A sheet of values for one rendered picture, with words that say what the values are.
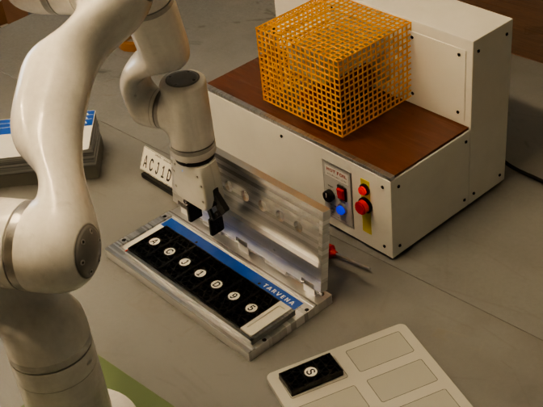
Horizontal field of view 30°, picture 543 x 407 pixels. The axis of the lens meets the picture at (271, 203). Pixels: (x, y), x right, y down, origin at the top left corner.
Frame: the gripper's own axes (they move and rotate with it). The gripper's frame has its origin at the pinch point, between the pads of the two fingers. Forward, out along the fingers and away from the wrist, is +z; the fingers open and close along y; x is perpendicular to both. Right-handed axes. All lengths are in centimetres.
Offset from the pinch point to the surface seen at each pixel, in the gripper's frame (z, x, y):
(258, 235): -0.3, 3.2, 12.3
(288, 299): 6.1, -1.1, 24.0
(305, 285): 4.9, 2.8, 24.7
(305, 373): 6.0, -12.2, 39.9
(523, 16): 9, 122, -13
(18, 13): 84, 109, -289
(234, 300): 5.0, -8.7, 17.9
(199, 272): 5.0, -8.0, 6.7
